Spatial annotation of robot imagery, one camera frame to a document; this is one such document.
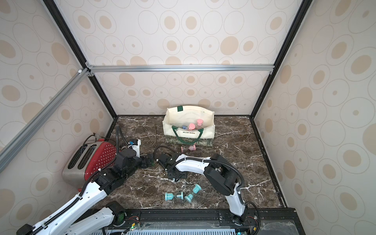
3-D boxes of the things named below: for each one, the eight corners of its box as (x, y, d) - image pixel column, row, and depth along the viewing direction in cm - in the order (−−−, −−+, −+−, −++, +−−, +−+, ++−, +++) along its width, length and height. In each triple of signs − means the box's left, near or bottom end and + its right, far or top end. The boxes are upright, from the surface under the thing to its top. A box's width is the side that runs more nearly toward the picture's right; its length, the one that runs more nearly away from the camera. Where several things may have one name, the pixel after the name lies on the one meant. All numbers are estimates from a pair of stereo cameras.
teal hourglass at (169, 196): (165, 200, 81) (164, 198, 78) (166, 193, 84) (165, 191, 81) (183, 200, 81) (183, 198, 78) (183, 193, 84) (183, 191, 81)
